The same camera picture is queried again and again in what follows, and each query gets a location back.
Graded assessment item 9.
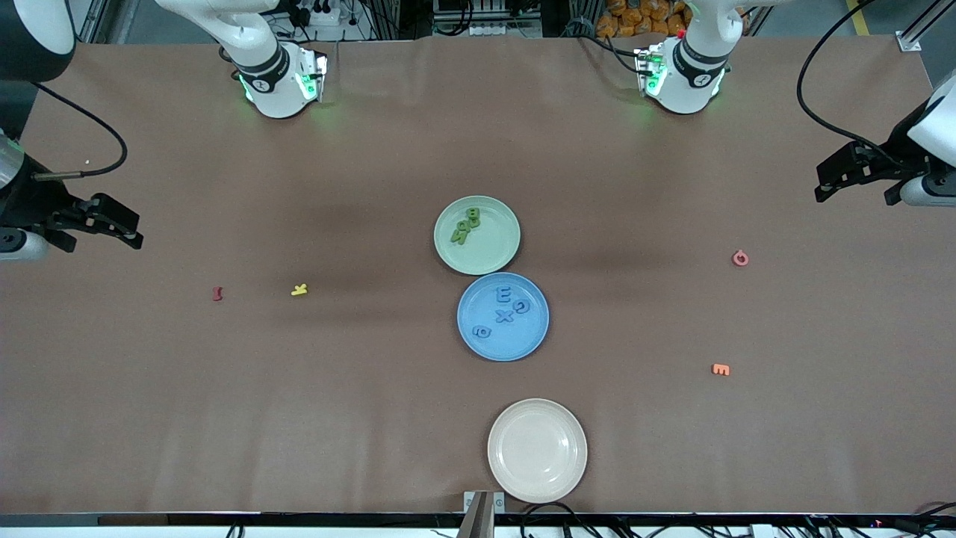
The black cable loop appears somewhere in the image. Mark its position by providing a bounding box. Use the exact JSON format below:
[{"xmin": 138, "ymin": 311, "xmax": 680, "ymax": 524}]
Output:
[{"xmin": 521, "ymin": 502, "xmax": 598, "ymax": 538}]

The beige plate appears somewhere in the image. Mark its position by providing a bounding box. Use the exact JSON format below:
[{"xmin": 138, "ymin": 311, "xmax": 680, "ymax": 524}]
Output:
[{"xmin": 488, "ymin": 398, "xmax": 589, "ymax": 504}]

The light green plate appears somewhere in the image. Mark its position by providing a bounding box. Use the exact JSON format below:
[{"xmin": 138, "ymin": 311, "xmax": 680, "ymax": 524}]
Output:
[{"xmin": 434, "ymin": 196, "xmax": 521, "ymax": 276}]

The bag of oranges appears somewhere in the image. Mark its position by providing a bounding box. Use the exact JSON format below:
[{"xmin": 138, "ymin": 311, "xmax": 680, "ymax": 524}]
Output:
[{"xmin": 595, "ymin": 0, "xmax": 692, "ymax": 38}]

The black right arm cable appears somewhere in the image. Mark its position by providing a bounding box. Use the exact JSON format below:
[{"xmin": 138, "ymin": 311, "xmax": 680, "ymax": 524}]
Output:
[{"xmin": 30, "ymin": 81, "xmax": 128, "ymax": 182}]

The aluminium frame profile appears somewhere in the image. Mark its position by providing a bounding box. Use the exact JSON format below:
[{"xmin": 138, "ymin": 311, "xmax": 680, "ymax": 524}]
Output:
[
  {"xmin": 75, "ymin": 0, "xmax": 105, "ymax": 44},
  {"xmin": 896, "ymin": 0, "xmax": 956, "ymax": 52}
]

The blue plate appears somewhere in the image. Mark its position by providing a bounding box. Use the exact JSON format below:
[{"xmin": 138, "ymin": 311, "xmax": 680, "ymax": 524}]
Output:
[{"xmin": 457, "ymin": 272, "xmax": 550, "ymax": 362}]

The grey metal bracket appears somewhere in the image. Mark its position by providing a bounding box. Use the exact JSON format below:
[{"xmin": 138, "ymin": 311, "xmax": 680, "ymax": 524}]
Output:
[{"xmin": 463, "ymin": 491, "xmax": 506, "ymax": 538}]

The white power strip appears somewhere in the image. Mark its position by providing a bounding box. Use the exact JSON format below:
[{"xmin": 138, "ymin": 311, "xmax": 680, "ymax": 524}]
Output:
[
  {"xmin": 467, "ymin": 21, "xmax": 542, "ymax": 38},
  {"xmin": 288, "ymin": 0, "xmax": 341, "ymax": 27}
]

